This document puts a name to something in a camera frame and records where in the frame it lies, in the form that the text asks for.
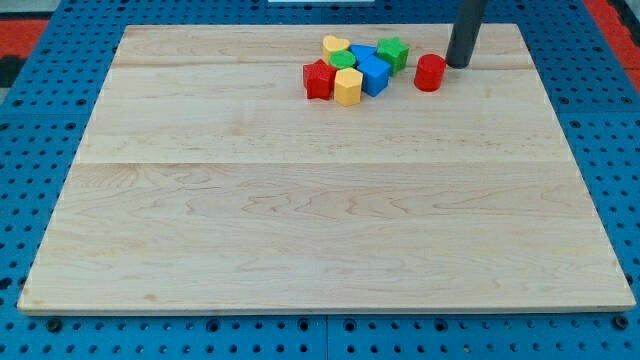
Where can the red star block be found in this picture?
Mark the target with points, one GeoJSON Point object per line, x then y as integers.
{"type": "Point", "coordinates": [319, 79]}

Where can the green star block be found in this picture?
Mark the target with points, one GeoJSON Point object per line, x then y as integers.
{"type": "Point", "coordinates": [393, 51]}

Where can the yellow hexagon block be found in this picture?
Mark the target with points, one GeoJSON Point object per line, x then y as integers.
{"type": "Point", "coordinates": [348, 86]}

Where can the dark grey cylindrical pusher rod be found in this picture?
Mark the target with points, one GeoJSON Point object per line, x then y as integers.
{"type": "Point", "coordinates": [464, 33]}

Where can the red cylinder block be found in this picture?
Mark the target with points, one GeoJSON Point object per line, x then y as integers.
{"type": "Point", "coordinates": [429, 72]}

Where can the blue triangle block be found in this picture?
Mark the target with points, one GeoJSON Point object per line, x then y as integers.
{"type": "Point", "coordinates": [362, 52]}

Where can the blue cube block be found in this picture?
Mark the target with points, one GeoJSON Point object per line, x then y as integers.
{"type": "Point", "coordinates": [376, 73]}

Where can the green cylinder block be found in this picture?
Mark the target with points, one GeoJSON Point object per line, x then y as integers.
{"type": "Point", "coordinates": [342, 59]}

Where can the yellow heart block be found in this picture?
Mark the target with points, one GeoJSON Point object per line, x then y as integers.
{"type": "Point", "coordinates": [332, 44]}

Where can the light wooden board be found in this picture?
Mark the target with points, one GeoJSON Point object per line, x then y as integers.
{"type": "Point", "coordinates": [206, 183]}

